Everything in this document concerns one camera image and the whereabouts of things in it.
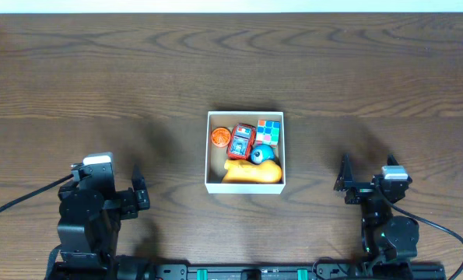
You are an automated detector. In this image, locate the white cardboard box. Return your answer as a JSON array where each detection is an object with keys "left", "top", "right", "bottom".
[{"left": 204, "top": 111, "right": 286, "bottom": 194}]

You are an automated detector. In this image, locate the blue toy ball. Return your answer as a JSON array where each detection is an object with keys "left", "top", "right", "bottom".
[{"left": 251, "top": 144, "right": 275, "bottom": 164}]

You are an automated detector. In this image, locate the colourful puzzle cube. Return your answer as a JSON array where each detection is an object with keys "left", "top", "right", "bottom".
[{"left": 255, "top": 120, "right": 281, "bottom": 147}]

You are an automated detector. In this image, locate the orange ridged disc toy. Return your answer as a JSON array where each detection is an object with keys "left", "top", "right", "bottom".
[{"left": 210, "top": 127, "right": 231, "bottom": 148}]

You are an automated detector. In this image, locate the red toy car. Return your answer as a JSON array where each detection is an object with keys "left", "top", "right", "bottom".
[{"left": 226, "top": 124, "right": 256, "bottom": 159}]

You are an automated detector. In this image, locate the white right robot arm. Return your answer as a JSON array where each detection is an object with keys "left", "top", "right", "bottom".
[{"left": 334, "top": 154, "right": 419, "bottom": 279}]

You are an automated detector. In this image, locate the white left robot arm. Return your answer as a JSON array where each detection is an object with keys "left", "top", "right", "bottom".
[{"left": 45, "top": 163, "right": 156, "bottom": 280}]

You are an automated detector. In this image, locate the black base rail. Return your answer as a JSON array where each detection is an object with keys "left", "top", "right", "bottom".
[{"left": 144, "top": 257, "right": 447, "bottom": 280}]

